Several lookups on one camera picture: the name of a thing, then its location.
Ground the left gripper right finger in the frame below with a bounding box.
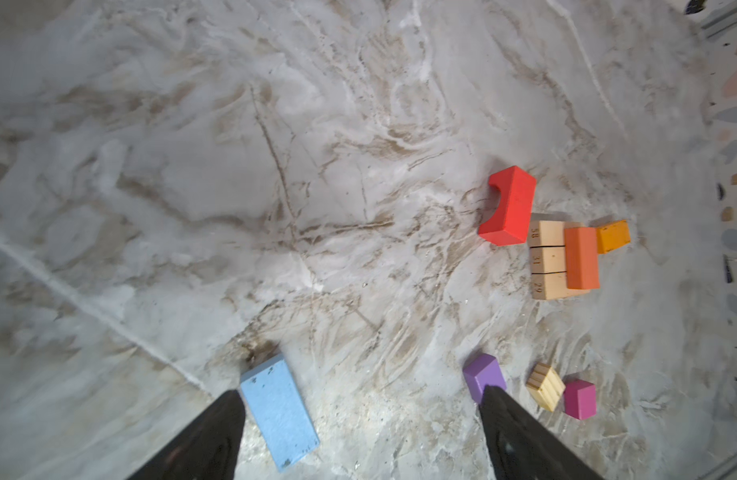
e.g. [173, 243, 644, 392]
[479, 386, 602, 480]

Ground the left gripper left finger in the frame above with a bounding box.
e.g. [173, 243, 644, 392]
[130, 390, 246, 480]

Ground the light blue block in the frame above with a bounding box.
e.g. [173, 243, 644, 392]
[240, 354, 320, 472]

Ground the natural wood block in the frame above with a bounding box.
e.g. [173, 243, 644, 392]
[531, 272, 590, 300]
[530, 246, 567, 274]
[528, 220, 567, 248]

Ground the orange-red block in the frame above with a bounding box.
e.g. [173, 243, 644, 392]
[564, 227, 601, 290]

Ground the red block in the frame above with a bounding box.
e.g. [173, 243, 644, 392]
[478, 166, 537, 246]

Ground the yellow-orange block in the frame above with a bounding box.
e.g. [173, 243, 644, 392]
[596, 220, 631, 255]

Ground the ridged natural wood cube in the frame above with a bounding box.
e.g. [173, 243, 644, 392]
[526, 363, 566, 412]

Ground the magenta cube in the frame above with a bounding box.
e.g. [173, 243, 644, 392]
[564, 380, 597, 420]

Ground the purple cube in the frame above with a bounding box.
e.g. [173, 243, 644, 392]
[463, 354, 507, 405]

